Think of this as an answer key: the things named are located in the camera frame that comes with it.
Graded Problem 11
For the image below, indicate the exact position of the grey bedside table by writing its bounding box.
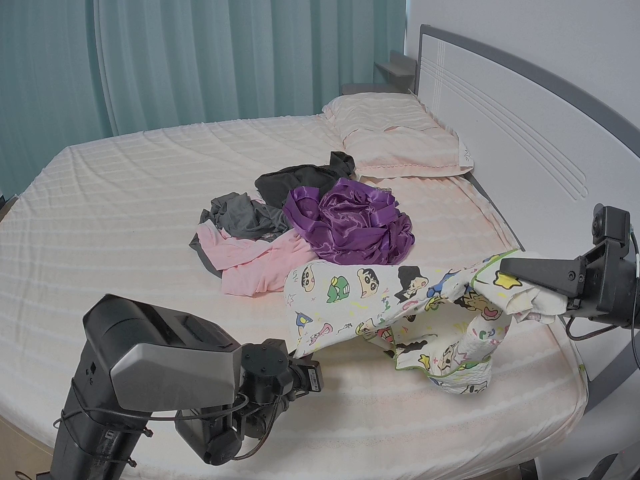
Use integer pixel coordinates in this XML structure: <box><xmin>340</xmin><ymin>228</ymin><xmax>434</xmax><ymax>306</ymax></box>
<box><xmin>341</xmin><ymin>52</ymin><xmax>419</xmax><ymax>96</ymax></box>

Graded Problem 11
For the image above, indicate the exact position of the grey garment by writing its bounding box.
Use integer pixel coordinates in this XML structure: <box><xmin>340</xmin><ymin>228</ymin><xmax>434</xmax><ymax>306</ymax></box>
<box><xmin>189</xmin><ymin>193</ymin><xmax>292</xmax><ymax>279</ymax></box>

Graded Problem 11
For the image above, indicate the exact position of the white printed pyjama top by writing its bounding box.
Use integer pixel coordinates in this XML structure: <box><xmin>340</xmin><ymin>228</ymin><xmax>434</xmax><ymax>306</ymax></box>
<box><xmin>284</xmin><ymin>250</ymin><xmax>568</xmax><ymax>398</ymax></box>

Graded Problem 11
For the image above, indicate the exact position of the blue-green curtain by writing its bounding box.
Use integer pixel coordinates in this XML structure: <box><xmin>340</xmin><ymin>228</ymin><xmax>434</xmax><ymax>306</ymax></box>
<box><xmin>0</xmin><ymin>0</ymin><xmax>121</xmax><ymax>199</ymax></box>
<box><xmin>92</xmin><ymin>0</ymin><xmax>410</xmax><ymax>136</ymax></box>

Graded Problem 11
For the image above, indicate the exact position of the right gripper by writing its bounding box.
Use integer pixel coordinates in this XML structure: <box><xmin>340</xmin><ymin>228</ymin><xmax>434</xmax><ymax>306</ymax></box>
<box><xmin>500</xmin><ymin>245</ymin><xmax>640</xmax><ymax>329</ymax></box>

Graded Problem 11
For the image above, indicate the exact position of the pale pink pillow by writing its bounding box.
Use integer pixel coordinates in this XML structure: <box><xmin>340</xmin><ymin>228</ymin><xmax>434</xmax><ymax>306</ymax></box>
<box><xmin>320</xmin><ymin>93</ymin><xmax>475</xmax><ymax>179</ymax></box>

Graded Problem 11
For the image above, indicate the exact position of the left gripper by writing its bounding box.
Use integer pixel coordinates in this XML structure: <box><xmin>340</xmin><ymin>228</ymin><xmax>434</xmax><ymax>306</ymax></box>
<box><xmin>287</xmin><ymin>357</ymin><xmax>325</xmax><ymax>395</ymax></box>

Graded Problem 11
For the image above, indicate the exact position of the pink garment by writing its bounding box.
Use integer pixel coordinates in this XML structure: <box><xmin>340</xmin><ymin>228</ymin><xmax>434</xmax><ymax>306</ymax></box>
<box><xmin>196</xmin><ymin>220</ymin><xmax>316</xmax><ymax>297</ymax></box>

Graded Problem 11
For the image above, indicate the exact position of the purple satin garment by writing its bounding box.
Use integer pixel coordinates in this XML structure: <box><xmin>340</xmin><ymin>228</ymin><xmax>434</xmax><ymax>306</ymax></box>
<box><xmin>282</xmin><ymin>178</ymin><xmax>416</xmax><ymax>266</ymax></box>

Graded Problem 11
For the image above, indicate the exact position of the black cable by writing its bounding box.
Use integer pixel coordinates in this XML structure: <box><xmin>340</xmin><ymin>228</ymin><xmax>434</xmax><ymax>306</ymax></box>
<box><xmin>564</xmin><ymin>317</ymin><xmax>622</xmax><ymax>342</ymax></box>

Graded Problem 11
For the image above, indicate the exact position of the bed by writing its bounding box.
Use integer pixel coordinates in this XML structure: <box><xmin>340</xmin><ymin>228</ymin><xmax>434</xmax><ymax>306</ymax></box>
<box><xmin>0</xmin><ymin>24</ymin><xmax>640</xmax><ymax>480</ymax></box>

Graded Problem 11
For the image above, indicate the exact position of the black garment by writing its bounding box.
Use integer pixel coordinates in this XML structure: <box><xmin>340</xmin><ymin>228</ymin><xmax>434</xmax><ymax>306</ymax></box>
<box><xmin>254</xmin><ymin>151</ymin><xmax>357</xmax><ymax>209</ymax></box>

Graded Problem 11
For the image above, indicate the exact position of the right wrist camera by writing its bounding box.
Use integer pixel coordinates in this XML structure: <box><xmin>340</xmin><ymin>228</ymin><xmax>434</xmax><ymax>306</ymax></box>
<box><xmin>592</xmin><ymin>205</ymin><xmax>632</xmax><ymax>256</ymax></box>

